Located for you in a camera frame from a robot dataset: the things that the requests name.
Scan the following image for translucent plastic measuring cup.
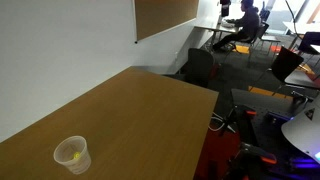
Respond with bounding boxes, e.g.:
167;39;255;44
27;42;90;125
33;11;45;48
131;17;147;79
53;135;92;175

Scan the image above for black office chair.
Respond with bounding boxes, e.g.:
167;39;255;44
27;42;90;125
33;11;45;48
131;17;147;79
185;47;216;88

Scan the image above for brown cork board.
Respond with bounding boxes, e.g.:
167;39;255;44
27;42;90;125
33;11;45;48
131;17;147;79
133;0;200;42

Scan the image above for grey office desk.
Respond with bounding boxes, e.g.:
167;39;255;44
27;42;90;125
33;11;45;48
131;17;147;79
194;18;241;46

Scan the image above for yellow floor mat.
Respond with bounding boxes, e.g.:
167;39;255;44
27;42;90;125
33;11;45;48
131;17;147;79
233;44;251;55

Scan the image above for seated person dark hoodie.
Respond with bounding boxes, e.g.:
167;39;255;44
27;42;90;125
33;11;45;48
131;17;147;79
212;0;261;53

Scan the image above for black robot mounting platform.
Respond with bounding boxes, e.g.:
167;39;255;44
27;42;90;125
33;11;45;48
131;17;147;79
230;88;320;180

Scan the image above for black chair under person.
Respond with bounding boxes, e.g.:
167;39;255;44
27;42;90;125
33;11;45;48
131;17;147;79
248;22;281;64

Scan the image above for black chair thin legs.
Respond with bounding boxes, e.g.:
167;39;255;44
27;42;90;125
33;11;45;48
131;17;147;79
249;45;305;98

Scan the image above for grey round table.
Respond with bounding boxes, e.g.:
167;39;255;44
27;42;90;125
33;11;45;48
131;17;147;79
284;69;320;90

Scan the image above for white rectangular table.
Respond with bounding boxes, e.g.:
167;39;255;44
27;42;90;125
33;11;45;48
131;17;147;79
282;20;320;36

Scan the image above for dark blue chair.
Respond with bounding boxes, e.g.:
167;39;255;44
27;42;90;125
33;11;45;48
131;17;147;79
297;31;320;56

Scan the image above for white cable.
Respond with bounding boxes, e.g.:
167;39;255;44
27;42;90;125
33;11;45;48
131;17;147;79
208;112;231;133

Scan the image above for black clamp orange handle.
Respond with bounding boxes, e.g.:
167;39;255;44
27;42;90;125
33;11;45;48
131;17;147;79
229;142;278;180
221;104;258;148

